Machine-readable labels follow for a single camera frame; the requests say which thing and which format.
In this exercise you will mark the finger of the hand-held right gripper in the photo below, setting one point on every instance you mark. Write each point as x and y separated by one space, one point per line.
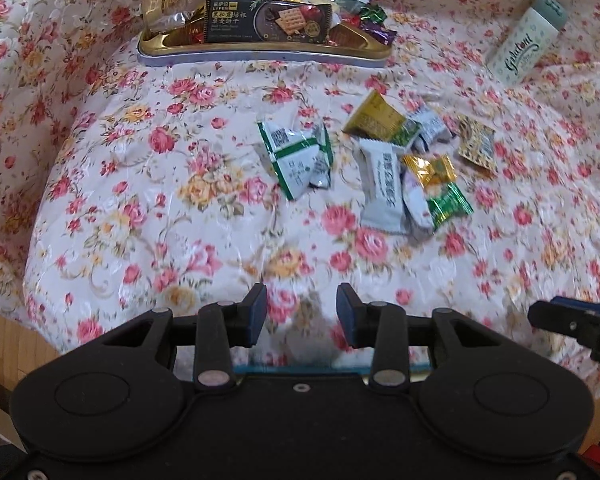
570 320

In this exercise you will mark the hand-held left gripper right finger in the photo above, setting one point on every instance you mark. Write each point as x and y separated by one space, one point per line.
345 312

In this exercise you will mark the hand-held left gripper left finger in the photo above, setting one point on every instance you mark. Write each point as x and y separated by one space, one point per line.
257 312

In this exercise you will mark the long white snack packet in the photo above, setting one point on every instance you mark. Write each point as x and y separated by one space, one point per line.
380 190

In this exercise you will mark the yellow green snack packet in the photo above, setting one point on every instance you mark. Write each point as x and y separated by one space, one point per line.
375 117

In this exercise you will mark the gold metal tray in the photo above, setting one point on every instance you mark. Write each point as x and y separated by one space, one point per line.
260 53

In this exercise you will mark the white red snack packet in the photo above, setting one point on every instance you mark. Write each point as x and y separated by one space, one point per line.
415 205

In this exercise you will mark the shiny green snack packet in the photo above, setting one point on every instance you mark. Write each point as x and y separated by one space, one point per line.
450 205

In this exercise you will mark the floral cloth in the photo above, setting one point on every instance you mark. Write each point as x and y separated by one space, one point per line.
155 200

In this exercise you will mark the green white snack packet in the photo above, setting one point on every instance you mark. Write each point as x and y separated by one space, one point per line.
290 160
322 157

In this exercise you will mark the shiny gold snack packet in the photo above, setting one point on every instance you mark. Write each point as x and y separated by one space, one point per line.
427 167

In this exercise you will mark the gold dotted snack packet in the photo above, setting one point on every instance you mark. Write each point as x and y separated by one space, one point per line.
476 142

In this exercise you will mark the white black snack packet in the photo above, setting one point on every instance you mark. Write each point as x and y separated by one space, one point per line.
432 127

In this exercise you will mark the white bottle with grey cap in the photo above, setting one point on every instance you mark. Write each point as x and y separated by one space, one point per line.
522 42

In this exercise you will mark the dark cracker packet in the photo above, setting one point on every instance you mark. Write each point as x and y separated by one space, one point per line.
235 21

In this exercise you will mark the pile of assorted wrapped sweets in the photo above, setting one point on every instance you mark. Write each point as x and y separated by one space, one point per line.
175 7

